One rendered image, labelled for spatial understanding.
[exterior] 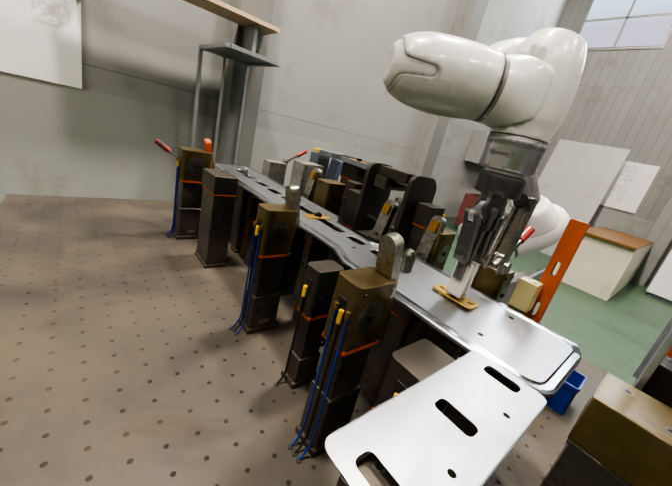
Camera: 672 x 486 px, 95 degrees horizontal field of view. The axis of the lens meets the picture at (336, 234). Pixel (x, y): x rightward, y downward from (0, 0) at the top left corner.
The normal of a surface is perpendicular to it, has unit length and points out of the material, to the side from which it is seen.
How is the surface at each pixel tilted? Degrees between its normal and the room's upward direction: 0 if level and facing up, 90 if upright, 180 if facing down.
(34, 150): 90
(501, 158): 90
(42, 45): 90
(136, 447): 0
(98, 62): 90
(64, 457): 0
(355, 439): 0
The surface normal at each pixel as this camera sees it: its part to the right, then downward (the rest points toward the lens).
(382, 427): 0.23, -0.92
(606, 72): -0.76, 0.02
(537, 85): -0.11, 0.25
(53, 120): 0.60, 0.38
